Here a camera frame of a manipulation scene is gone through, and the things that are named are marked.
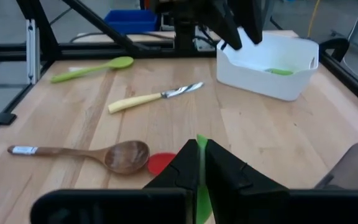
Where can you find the orange object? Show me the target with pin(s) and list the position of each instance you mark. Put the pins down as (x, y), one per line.
(147, 3)

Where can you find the grey plastic bin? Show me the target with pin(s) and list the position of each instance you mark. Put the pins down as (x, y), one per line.
(353, 168)

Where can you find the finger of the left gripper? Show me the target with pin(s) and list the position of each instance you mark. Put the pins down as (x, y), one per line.
(252, 18)
(225, 25)

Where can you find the black table frame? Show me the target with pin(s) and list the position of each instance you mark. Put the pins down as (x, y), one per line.
(104, 51)

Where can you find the white plastic bin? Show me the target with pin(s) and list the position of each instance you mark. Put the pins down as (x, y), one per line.
(259, 81)

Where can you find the red silicone spoon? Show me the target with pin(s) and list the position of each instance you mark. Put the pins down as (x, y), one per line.
(158, 161)

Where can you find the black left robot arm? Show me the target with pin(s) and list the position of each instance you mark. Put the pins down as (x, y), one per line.
(185, 34)

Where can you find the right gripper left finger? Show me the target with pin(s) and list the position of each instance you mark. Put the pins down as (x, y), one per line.
(182, 168)

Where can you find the blue plastic bin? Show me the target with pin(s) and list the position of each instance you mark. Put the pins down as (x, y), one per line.
(130, 20)

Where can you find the dark wooden spoon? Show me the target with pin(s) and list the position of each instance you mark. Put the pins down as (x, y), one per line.
(126, 157)

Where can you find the silver aluminium post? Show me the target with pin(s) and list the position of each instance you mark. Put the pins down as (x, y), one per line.
(33, 53)

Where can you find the green silicone spoon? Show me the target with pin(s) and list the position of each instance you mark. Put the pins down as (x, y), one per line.
(117, 63)

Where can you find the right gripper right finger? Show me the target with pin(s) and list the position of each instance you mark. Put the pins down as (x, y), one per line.
(238, 186)

